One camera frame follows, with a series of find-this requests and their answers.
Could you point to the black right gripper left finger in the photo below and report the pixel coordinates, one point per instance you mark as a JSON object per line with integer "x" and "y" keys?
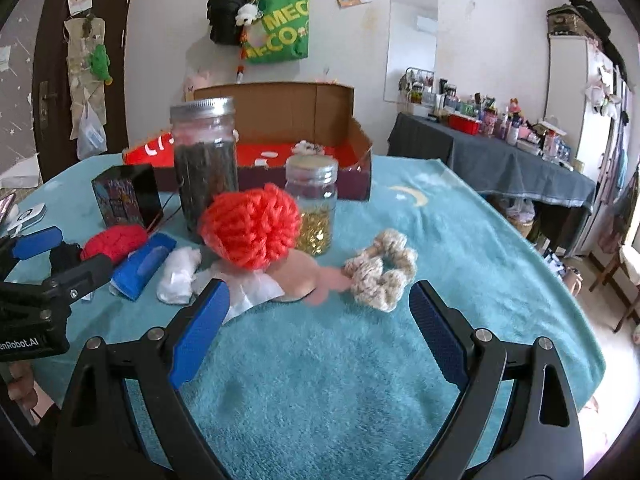
{"x": 98, "y": 436}

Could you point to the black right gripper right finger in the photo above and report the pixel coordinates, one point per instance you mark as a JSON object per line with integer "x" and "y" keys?
{"x": 514, "y": 417}

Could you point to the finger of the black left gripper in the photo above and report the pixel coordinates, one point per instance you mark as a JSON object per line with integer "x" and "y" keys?
{"x": 18, "y": 248}
{"x": 64, "y": 289}

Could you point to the black scrunchie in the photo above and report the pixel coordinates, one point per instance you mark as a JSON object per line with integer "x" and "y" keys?
{"x": 64, "y": 257}

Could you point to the blue cloth pad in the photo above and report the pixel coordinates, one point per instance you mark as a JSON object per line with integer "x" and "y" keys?
{"x": 134, "y": 273}

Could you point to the white tissue cloth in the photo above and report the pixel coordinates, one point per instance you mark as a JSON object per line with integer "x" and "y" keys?
{"x": 181, "y": 280}

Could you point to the red crochet hat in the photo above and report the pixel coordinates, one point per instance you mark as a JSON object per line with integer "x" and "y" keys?
{"x": 251, "y": 229}

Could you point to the pink beige powder puff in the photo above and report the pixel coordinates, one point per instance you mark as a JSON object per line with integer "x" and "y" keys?
{"x": 302, "y": 278}

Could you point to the small white plush doll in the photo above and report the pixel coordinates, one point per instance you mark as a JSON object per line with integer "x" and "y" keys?
{"x": 304, "y": 147}

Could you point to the person's left hand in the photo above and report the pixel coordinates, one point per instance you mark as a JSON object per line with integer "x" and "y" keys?
{"x": 21, "y": 388}

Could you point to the black beauty cream box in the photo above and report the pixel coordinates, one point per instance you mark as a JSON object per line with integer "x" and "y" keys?
{"x": 128, "y": 194}

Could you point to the plastic bag on door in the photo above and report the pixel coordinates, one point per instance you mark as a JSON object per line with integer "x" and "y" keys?
{"x": 91, "y": 140}

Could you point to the green plush on door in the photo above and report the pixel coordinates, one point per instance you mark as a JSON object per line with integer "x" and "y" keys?
{"x": 99, "y": 64}

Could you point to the tall dark tea jar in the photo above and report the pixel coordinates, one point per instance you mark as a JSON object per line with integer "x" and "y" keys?
{"x": 204, "y": 154}

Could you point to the teal table towel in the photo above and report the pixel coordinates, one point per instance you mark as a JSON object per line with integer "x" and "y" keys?
{"x": 288, "y": 390}

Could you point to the beige crochet scrunchie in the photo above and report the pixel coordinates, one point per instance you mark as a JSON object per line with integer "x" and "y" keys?
{"x": 380, "y": 273}

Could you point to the red cardboard box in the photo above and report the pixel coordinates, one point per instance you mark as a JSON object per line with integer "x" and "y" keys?
{"x": 272, "y": 117}

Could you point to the small glass jar gold contents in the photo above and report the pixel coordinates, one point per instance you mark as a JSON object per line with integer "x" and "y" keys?
{"x": 312, "y": 181}

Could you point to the grey cloth side table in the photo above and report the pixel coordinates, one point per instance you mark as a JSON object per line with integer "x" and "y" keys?
{"x": 490, "y": 166}

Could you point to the dark brown door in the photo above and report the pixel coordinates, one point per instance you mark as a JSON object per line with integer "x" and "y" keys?
{"x": 62, "y": 83}

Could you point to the broom stick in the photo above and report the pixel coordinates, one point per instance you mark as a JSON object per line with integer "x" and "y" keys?
{"x": 239, "y": 74}

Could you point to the red basin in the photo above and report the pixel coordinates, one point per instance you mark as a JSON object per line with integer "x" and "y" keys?
{"x": 464, "y": 124}

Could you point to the green tote bag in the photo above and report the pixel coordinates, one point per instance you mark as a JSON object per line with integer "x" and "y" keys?
{"x": 281, "y": 35}

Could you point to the white wardrobe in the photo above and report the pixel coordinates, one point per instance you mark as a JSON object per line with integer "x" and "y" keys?
{"x": 585, "y": 98}

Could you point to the pink plush on wall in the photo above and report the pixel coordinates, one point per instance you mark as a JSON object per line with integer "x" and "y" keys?
{"x": 197, "y": 81}

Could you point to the black backpack on wall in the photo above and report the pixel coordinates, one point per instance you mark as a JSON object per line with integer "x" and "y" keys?
{"x": 221, "y": 15}

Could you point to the white plush keychain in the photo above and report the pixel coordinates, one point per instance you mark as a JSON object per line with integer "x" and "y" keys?
{"x": 248, "y": 14}

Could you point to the wall mirror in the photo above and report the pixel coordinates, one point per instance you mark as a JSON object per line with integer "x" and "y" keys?
{"x": 411, "y": 51}

